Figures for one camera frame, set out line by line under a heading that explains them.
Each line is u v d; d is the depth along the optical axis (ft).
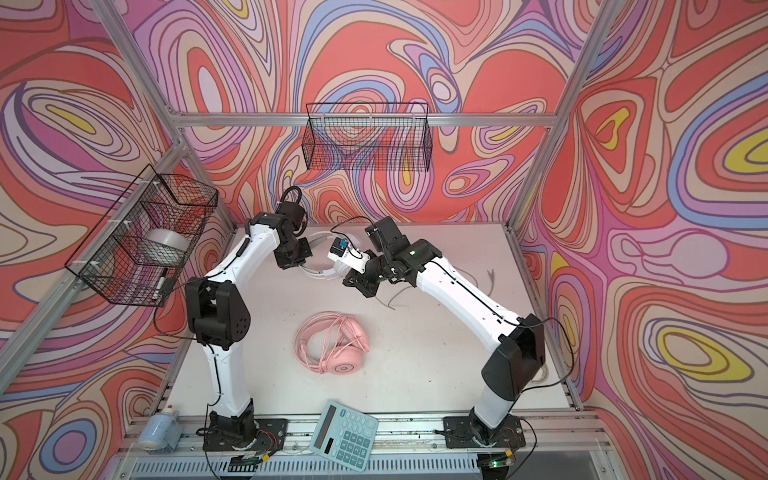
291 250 2.58
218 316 1.73
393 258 1.85
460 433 2.41
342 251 2.06
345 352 2.53
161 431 2.23
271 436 2.39
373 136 3.15
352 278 2.22
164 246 2.32
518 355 1.37
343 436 2.36
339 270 2.82
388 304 3.06
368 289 2.14
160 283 2.37
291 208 2.52
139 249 2.44
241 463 2.34
